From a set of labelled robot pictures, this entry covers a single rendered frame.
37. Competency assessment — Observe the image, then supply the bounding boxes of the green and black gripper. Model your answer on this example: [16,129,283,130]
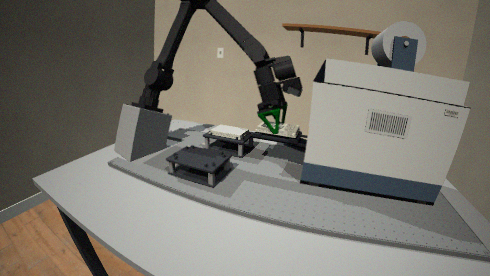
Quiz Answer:
[257,81,287,134]

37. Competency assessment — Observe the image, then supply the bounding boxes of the grey cylinder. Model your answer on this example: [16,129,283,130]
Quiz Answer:
[371,21,427,67]

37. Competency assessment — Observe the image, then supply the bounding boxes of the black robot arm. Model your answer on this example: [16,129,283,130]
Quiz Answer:
[131,0,303,113]

